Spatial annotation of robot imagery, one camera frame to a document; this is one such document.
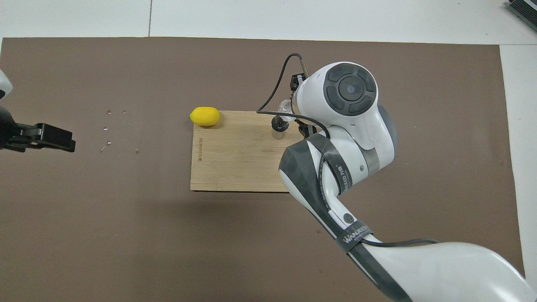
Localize bamboo cutting board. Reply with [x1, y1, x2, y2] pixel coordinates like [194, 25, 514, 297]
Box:
[190, 111, 305, 193]

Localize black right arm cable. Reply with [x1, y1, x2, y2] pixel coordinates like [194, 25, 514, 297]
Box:
[257, 53, 439, 248]

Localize grey ribbed device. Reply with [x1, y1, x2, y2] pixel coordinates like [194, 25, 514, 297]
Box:
[507, 0, 537, 31]

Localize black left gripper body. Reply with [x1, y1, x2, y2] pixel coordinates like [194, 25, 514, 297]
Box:
[0, 106, 37, 145]

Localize brown table mat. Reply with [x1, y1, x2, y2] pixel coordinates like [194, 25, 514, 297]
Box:
[0, 37, 525, 302]

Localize yellow lemon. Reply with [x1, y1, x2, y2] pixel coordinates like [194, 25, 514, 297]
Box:
[189, 107, 221, 127]

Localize small clear glass cup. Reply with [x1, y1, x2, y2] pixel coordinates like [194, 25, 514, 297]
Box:
[277, 99, 295, 123]

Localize stainless steel jigger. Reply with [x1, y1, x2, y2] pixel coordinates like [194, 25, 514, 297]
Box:
[271, 116, 290, 140]

